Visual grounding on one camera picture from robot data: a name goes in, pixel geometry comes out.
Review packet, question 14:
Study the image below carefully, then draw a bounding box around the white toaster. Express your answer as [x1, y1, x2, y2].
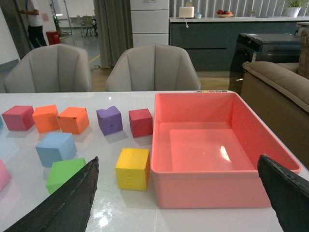
[179, 6, 195, 18]

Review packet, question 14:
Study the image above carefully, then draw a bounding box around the person in white shirt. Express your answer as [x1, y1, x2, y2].
[18, 0, 47, 48]

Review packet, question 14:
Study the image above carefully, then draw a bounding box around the pink foam cube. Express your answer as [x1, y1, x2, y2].
[0, 159, 12, 191]

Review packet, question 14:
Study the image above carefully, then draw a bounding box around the orange foam cube left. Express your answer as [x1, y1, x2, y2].
[32, 104, 60, 133]

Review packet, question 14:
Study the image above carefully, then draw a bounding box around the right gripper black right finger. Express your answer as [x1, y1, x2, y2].
[257, 155, 309, 232]

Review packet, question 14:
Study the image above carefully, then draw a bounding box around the green foam cube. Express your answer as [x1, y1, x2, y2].
[46, 158, 86, 195]

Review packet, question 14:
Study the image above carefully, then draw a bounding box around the pink plastic bin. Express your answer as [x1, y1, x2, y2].
[151, 92, 302, 208]

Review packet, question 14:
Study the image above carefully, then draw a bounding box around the grey curtain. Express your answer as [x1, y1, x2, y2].
[94, 0, 133, 69]

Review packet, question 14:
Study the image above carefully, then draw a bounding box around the white refrigerator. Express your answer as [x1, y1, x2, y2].
[130, 0, 169, 47]

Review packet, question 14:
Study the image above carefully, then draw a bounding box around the purple notched foam cube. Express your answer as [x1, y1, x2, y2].
[96, 106, 123, 136]

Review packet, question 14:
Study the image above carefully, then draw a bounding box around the small teal bowl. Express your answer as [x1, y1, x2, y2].
[194, 12, 202, 19]

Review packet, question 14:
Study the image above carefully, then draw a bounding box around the beige armchair right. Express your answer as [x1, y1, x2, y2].
[105, 44, 201, 92]

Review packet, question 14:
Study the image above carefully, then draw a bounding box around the dark grey counter cabinet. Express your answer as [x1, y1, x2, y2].
[169, 16, 309, 72]

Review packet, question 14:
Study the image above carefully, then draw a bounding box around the dark red foam cube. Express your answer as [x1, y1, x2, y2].
[128, 108, 153, 138]

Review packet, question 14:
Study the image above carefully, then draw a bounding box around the yellow foam cube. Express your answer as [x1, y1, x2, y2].
[115, 148, 150, 191]

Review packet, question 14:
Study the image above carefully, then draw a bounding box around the red trash bin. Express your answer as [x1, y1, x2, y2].
[46, 31, 61, 45]

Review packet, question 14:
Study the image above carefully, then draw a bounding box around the black washing machine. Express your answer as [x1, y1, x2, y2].
[228, 33, 301, 94]

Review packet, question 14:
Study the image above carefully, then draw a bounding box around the fruit bowl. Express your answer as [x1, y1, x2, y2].
[216, 10, 234, 18]

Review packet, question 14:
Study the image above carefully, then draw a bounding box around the beige armchair left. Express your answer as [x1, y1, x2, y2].
[3, 43, 92, 93]

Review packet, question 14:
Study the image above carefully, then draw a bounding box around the magenta foam cube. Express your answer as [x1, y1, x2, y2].
[2, 105, 35, 131]

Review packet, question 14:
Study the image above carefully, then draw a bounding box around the brown sofa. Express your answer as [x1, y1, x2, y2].
[240, 29, 309, 167]

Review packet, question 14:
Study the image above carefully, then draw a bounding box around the orange chipped foam cube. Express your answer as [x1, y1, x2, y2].
[57, 107, 90, 134]

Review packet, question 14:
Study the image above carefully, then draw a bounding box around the beige armchair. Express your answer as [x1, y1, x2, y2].
[3, 43, 92, 93]
[105, 44, 201, 92]

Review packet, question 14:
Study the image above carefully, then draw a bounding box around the potted plant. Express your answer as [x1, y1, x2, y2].
[281, 0, 309, 18]

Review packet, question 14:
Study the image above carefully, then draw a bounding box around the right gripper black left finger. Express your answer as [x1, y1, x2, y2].
[6, 157, 99, 232]

